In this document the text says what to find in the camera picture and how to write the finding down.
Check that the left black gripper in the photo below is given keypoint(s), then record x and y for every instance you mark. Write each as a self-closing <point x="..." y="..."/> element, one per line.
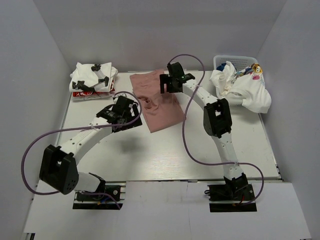
<point x="137" y="123"/>

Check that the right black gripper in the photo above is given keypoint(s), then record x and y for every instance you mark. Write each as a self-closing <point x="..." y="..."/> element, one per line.
<point x="164" y="79"/>

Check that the pink t shirt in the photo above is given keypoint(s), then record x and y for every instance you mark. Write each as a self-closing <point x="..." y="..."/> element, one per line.
<point x="160" y="110"/>

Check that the blue t shirt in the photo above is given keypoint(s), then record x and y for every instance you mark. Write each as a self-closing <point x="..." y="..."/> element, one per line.
<point x="221" y="67"/>

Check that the white printed t shirt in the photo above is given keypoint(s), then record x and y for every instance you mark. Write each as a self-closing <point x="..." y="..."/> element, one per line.
<point x="248" y="82"/>

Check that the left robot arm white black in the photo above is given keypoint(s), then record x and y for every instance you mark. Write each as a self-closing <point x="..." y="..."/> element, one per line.
<point x="59" y="163"/>

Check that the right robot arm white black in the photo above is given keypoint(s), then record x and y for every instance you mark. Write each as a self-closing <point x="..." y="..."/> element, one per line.
<point x="217" y="123"/>

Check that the folded white black t shirt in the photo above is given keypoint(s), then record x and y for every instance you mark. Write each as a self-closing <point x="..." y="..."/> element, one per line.
<point x="93" y="78"/>

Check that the folded red white t shirt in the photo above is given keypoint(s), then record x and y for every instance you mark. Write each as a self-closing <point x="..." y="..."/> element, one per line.
<point x="92" y="95"/>

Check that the white plastic basket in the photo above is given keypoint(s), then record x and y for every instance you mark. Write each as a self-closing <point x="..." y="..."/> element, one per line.
<point x="239" y="62"/>

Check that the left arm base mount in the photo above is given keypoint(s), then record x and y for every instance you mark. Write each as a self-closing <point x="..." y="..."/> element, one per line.
<point x="111" y="198"/>

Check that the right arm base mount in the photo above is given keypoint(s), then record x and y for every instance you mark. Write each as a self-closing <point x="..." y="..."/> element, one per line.
<point x="221" y="199"/>

